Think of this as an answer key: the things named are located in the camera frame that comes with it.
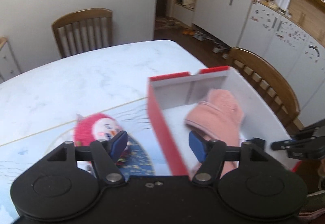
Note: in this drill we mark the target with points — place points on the pink plush toy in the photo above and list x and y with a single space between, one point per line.
98 126

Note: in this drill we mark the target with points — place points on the pink fleece hat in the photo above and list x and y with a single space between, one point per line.
217 117

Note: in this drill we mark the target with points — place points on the wooden chair at far side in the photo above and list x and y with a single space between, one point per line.
82 31

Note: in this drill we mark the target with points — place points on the wooden chair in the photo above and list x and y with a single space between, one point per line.
82 31
269 84

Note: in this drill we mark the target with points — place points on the red white cardboard box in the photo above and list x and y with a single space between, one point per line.
171 97

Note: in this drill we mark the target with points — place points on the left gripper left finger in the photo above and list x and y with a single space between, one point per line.
103 155

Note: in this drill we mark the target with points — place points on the wooden chair at right side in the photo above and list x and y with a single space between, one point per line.
269 84

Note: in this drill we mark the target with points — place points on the white cabinet row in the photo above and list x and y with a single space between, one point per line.
296 55

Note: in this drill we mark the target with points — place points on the white wooden sideboard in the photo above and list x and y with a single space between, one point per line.
8 65

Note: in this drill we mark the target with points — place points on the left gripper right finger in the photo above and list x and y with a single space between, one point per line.
212 154

